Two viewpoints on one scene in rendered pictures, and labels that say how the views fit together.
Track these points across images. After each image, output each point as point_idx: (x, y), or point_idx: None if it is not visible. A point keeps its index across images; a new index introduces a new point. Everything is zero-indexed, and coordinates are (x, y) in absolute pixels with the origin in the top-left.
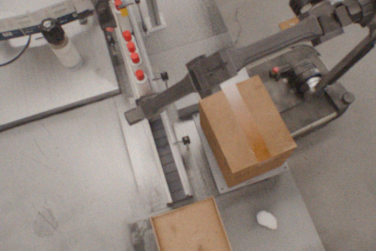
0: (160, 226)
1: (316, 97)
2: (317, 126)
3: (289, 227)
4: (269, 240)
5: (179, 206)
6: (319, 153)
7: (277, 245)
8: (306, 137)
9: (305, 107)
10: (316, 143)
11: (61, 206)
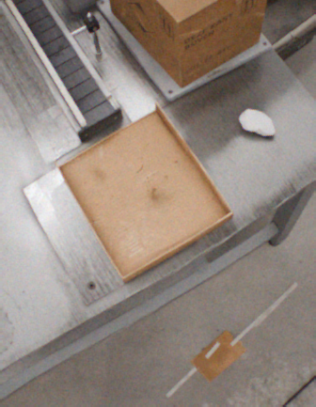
0: (74, 176)
1: None
2: (300, 38)
3: (293, 129)
4: (268, 155)
5: (102, 137)
6: (313, 84)
7: (282, 159)
8: (288, 65)
9: (276, 11)
10: (305, 70)
11: None
